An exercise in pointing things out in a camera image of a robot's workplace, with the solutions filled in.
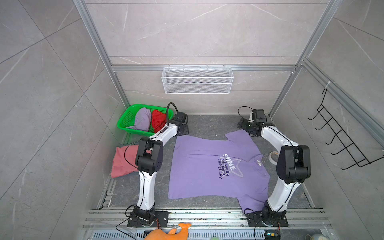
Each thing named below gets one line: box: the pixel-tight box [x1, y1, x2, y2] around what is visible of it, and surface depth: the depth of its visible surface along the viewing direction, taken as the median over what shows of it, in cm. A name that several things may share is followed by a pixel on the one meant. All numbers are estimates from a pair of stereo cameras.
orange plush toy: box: [144, 223, 192, 240], surface depth 67 cm
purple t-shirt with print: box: [168, 129, 271, 214], surface depth 92 cm
